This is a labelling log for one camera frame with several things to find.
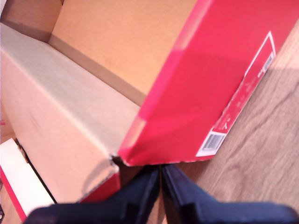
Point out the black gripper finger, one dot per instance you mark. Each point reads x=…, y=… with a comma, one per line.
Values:
x=105, y=210
x=210, y=212

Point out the red Nike shoebox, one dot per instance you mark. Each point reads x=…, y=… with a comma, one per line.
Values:
x=198, y=93

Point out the red shoebox lid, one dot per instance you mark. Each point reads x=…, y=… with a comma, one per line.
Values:
x=58, y=140

